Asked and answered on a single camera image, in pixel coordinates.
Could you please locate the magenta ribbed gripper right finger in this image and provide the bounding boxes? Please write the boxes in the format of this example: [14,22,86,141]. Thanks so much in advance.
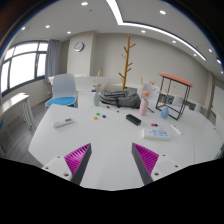
[132,143,159,185]

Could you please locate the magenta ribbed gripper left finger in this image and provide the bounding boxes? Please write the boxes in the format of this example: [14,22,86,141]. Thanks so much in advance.
[64,143,92,185]

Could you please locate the black rectangular charger block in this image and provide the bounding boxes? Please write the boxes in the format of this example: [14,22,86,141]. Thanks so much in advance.
[126,114,141,126]

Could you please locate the red and blue magnets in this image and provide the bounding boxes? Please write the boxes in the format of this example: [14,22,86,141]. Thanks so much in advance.
[151,123,158,127]

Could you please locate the white marker pen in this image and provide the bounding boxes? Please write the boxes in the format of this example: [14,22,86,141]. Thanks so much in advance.
[171,124,183,135]

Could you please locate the blue ceramic vase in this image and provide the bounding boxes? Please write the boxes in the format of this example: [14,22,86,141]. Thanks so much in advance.
[161,106,169,119]

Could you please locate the pink ceramic vase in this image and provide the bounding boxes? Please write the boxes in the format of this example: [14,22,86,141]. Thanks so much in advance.
[139,99,149,116]

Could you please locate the black marker pen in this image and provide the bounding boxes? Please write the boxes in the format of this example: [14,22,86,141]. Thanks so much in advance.
[106,106,119,113]

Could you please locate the grey backpack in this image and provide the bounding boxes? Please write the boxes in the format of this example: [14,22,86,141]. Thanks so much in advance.
[100,89,141,109]

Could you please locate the green ceramic vase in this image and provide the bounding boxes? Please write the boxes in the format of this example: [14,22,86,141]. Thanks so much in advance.
[93,92,100,106]

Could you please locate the white chair blue cushion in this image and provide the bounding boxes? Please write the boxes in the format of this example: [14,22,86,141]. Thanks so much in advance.
[45,74,77,107]

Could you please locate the white side desk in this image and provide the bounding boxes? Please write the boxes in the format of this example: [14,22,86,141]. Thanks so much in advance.
[0,93,36,130]

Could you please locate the wooden coat rack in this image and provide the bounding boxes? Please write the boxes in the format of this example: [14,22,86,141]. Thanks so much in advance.
[118,35,136,90]

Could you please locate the grey window curtain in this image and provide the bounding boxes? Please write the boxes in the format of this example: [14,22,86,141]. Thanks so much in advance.
[45,39,60,83]

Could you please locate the black frame orange-top side table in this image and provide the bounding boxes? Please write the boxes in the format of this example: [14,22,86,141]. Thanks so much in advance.
[156,73,192,120]

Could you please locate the round wall clock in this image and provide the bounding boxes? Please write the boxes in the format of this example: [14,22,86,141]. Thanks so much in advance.
[74,42,84,52]

